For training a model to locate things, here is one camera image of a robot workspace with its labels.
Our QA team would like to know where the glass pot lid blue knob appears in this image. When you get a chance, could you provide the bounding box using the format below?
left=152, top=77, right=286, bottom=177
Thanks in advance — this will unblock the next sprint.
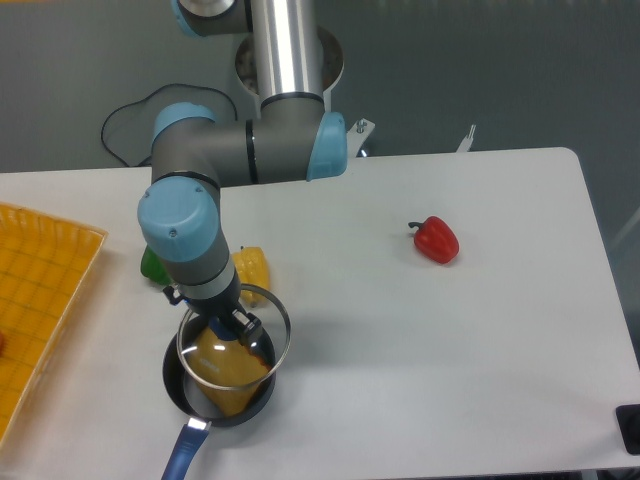
left=176, top=284, right=291, bottom=387

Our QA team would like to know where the dark pot blue handle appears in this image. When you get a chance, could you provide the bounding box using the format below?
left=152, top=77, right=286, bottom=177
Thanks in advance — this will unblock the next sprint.
left=162, top=333, right=276, bottom=479

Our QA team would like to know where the green bell pepper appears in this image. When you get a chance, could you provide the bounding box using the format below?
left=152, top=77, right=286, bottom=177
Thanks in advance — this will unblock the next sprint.
left=140, top=246, right=172, bottom=287

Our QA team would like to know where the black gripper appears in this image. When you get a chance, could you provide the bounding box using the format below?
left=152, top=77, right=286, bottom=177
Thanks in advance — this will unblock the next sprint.
left=186, top=289, right=263, bottom=348

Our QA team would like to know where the red bell pepper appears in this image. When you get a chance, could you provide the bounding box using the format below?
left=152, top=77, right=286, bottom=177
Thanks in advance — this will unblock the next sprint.
left=408, top=216, right=460, bottom=265

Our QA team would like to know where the white bracket right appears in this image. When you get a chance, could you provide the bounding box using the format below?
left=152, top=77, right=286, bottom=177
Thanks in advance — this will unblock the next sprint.
left=456, top=124, right=477, bottom=153

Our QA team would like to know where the black cable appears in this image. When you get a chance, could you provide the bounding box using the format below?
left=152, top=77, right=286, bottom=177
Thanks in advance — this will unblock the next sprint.
left=100, top=83, right=239, bottom=168

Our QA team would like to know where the black object table corner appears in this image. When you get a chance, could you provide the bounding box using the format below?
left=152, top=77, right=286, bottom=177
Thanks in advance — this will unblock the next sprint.
left=615, top=404, right=640, bottom=456

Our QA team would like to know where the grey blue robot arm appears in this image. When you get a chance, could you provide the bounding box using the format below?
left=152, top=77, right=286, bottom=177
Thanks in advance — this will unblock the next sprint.
left=138, top=1, right=347, bottom=342

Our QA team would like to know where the yellow plastic basket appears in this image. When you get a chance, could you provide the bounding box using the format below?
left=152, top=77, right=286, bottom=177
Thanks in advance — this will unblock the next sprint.
left=1, top=203, right=108, bottom=443

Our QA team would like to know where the yellow bell pepper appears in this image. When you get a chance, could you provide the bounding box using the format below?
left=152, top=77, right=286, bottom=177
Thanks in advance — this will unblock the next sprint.
left=232, top=246, right=271, bottom=290

